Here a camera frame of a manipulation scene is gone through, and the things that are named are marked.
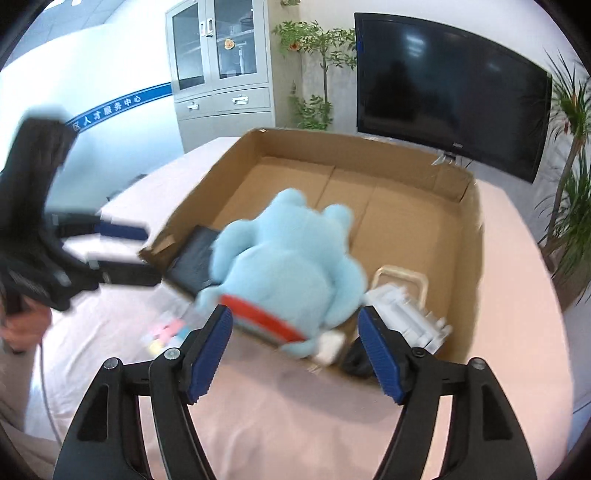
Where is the black product box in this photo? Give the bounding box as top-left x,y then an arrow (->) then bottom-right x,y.
164,225 -> 219,299

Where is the pastel rubik's cube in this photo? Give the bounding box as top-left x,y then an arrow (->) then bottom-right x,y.
142,312 -> 190,357

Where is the white plastic clip rack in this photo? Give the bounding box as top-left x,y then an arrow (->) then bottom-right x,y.
363,283 -> 453,354

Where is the cream clear phone case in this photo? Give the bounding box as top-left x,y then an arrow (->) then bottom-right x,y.
370,265 -> 429,312

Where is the light blue plush toy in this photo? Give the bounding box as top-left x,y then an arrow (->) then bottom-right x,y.
194,188 -> 368,358

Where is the white earbuds case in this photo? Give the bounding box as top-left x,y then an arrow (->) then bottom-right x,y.
312,330 -> 346,367

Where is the person's left hand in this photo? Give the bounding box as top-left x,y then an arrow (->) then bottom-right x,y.
1,298 -> 52,353

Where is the potted palm plant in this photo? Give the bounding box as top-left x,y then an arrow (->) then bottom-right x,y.
538,55 -> 590,311

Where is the grey glass-door cabinet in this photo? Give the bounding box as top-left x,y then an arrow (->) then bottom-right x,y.
166,0 -> 276,152

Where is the brown cardboard box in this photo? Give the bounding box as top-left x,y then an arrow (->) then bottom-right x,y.
140,129 -> 484,362

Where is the green climbing plant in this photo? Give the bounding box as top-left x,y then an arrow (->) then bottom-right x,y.
269,1 -> 356,134

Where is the black flat television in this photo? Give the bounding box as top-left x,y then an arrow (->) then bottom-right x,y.
355,13 -> 552,182

